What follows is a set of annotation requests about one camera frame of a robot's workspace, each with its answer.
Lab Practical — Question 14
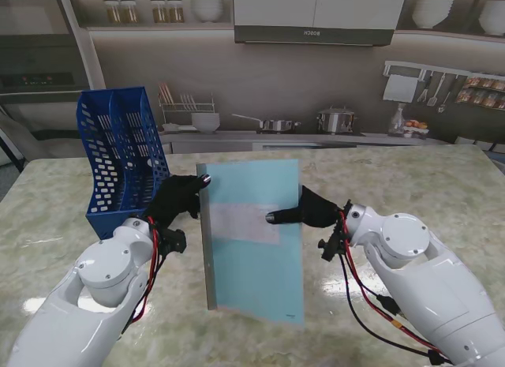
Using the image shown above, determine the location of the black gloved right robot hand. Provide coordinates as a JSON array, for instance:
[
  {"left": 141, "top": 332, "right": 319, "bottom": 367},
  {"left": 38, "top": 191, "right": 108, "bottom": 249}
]
[{"left": 264, "top": 185, "right": 345, "bottom": 230}]

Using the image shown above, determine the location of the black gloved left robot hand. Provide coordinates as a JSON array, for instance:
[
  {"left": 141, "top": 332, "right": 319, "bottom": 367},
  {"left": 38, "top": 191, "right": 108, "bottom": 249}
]
[{"left": 143, "top": 174, "right": 213, "bottom": 230}]

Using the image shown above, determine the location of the grey folder slide bar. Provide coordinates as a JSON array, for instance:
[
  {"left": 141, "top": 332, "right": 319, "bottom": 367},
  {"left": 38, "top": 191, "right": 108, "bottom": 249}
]
[{"left": 195, "top": 163, "right": 219, "bottom": 313}]

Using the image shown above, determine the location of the white printed receipt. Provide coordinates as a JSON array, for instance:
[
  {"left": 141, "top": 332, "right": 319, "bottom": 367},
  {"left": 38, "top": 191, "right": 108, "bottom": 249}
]
[{"left": 208, "top": 202, "right": 282, "bottom": 246}]

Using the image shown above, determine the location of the light blue translucent folder cover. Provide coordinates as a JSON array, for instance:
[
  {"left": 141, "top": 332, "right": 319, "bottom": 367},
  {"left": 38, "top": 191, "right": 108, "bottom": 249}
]
[{"left": 204, "top": 158, "right": 306, "bottom": 326}]

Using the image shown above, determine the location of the blue perforated plastic file rack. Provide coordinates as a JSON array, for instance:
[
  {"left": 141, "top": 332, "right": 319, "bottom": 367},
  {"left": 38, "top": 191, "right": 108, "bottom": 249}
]
[{"left": 76, "top": 86, "right": 172, "bottom": 242}]

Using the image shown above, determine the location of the printed kitchen scene backdrop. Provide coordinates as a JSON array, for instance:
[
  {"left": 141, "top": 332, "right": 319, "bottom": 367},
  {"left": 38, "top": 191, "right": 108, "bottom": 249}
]
[{"left": 0, "top": 0, "right": 505, "bottom": 163}]

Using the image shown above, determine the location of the black metal stand leg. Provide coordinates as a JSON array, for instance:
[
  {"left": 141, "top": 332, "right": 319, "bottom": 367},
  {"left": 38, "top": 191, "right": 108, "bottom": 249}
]
[{"left": 0, "top": 107, "right": 25, "bottom": 174}]

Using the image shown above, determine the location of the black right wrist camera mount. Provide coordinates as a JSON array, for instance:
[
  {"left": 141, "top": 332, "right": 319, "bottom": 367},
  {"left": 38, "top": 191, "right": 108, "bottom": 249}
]
[{"left": 317, "top": 223, "right": 345, "bottom": 262}]

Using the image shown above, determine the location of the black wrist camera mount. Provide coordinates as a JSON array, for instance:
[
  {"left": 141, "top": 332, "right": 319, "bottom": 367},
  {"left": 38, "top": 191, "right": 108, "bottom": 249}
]
[
  {"left": 317, "top": 223, "right": 345, "bottom": 262},
  {"left": 159, "top": 227, "right": 188, "bottom": 255}
]

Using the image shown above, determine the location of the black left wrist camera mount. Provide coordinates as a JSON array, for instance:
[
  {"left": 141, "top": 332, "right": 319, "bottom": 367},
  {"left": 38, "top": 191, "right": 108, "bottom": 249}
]
[{"left": 159, "top": 227, "right": 188, "bottom": 255}]

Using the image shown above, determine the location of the left arm red cable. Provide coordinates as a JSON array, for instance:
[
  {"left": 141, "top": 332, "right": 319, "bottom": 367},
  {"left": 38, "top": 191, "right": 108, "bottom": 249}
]
[{"left": 118, "top": 219, "right": 169, "bottom": 339}]

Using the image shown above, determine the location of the arm red cable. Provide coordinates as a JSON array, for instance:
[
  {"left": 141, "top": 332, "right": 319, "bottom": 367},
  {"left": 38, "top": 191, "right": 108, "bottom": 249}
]
[
  {"left": 338, "top": 208, "right": 453, "bottom": 366},
  {"left": 118, "top": 219, "right": 169, "bottom": 339}
]

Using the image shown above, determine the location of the right arm red cable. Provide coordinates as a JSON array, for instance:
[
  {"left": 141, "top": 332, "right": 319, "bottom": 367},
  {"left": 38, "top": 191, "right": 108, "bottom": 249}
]
[{"left": 338, "top": 208, "right": 453, "bottom": 366}]

